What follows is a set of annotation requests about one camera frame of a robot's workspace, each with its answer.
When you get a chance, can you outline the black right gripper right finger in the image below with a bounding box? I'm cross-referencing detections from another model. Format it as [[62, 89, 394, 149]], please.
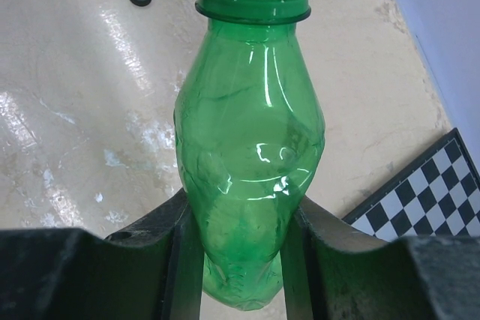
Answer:
[[280, 198, 479, 319]]

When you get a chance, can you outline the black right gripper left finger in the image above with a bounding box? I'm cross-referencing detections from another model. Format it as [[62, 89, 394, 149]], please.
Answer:
[[1, 191, 204, 319]]

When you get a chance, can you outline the green plastic bottle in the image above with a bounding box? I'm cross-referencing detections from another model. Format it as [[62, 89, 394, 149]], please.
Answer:
[[174, 0, 325, 311]]

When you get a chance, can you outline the black white chessboard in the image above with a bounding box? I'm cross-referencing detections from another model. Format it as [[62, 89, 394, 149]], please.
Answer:
[[343, 129, 479, 241]]

